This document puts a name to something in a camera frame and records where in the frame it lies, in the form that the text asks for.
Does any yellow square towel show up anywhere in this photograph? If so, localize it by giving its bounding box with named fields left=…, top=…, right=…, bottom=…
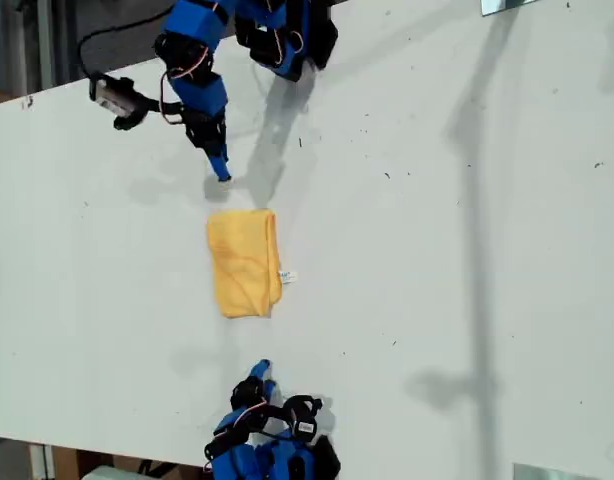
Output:
left=205, top=208, right=301, bottom=320

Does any white object under table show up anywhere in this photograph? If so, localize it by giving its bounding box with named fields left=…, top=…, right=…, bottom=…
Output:
left=81, top=464, right=141, bottom=480

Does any white table leg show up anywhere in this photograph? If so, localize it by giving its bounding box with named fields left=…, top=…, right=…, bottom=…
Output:
left=29, top=442, right=56, bottom=480

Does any black camera stalk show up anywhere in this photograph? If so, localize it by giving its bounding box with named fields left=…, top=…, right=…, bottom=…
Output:
left=112, top=97, right=186, bottom=132

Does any black camera box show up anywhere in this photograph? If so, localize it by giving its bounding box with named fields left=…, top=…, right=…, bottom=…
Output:
left=88, top=72, right=139, bottom=120
left=282, top=393, right=322, bottom=444

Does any black camera cable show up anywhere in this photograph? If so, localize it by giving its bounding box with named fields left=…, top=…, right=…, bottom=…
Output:
left=78, top=17, right=169, bottom=79

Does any grey background post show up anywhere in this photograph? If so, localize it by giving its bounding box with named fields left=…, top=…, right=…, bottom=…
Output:
left=36, top=0, right=54, bottom=94

